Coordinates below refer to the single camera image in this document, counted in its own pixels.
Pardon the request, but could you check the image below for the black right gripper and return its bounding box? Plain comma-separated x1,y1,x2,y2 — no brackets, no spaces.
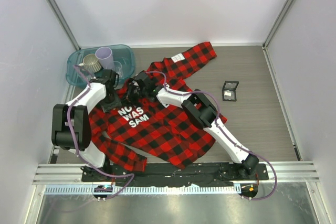
121,84,147,108

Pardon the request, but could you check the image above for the red black plaid shirt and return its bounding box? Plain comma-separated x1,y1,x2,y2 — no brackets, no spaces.
89,42,217,172

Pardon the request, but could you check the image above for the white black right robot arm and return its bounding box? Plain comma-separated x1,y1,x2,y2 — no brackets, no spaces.
122,72,259,179

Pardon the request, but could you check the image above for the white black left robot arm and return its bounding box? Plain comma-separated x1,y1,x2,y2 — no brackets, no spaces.
51,65,121,182

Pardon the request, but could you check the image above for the clear drinking glass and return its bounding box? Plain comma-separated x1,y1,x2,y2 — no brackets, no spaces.
113,61,123,78

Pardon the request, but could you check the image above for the teal plastic bin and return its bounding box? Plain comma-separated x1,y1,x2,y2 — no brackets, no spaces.
66,44,135,88

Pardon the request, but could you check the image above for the grey ribbed ceramic mug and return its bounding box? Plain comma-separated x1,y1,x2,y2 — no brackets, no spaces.
79,54,102,73

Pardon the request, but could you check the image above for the lilac plastic cup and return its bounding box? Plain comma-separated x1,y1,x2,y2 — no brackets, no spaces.
95,47,114,70

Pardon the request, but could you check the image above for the small black jewellery box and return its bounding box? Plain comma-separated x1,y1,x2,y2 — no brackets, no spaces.
222,81,239,102

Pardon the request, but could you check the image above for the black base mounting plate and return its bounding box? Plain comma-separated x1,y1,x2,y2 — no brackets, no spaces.
81,161,270,187

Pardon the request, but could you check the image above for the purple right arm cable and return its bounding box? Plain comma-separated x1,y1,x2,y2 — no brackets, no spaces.
144,70,278,201

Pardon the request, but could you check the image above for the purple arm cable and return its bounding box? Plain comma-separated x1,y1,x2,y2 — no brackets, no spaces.
144,70,278,201
72,63,136,201

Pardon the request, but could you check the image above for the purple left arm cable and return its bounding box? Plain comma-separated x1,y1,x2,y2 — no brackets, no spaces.
72,63,136,201

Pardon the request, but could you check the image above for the white slotted cable duct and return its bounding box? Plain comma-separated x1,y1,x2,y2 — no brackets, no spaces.
44,184,241,195

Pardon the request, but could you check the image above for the aluminium front frame rail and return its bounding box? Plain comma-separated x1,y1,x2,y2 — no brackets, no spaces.
33,161,320,184

